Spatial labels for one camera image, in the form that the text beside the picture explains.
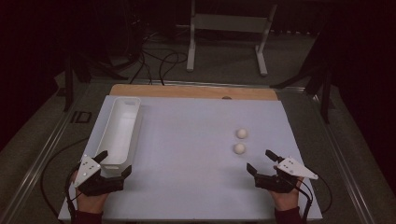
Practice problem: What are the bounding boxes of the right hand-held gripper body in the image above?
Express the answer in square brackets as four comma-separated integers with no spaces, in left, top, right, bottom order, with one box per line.
[254,156,319,194]

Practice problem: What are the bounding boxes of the white metal stand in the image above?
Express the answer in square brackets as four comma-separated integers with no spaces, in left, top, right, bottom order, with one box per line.
[185,0,278,77]

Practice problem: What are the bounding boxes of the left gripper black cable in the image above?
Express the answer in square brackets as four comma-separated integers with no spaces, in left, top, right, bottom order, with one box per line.
[39,136,90,224]

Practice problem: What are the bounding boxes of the white table cover board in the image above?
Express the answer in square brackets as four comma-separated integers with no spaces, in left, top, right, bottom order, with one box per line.
[58,94,324,222]

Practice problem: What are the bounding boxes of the person's right hand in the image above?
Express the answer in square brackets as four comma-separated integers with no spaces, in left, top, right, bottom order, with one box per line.
[268,164,304,213]

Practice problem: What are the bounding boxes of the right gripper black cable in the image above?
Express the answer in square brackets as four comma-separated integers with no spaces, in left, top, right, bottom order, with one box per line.
[290,174,333,224]

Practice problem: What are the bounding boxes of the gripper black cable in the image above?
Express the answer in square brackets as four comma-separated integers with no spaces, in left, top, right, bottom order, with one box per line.
[39,136,90,224]
[290,174,333,224]

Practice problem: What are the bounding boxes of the black tripod stand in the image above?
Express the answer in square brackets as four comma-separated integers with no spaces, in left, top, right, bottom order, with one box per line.
[269,29,336,125]
[61,50,129,113]

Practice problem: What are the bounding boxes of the person's left hand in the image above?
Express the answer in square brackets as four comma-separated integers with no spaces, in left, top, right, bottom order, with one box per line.
[70,170,110,215]

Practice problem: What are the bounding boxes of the metal floor rail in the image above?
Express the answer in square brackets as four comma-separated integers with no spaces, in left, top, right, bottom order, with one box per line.
[306,91,379,224]
[0,88,92,224]

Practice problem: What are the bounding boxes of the black floor cables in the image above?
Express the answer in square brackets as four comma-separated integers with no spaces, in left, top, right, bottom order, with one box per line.
[123,29,190,87]

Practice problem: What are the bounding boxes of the white plastic bin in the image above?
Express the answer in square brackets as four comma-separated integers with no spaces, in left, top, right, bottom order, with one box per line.
[95,96,144,179]

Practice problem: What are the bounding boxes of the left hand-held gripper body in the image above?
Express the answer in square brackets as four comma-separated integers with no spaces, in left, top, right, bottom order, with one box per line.
[73,155,125,197]

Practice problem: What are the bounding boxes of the white ball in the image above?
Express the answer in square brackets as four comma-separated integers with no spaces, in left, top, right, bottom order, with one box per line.
[233,142,247,156]
[235,127,249,140]

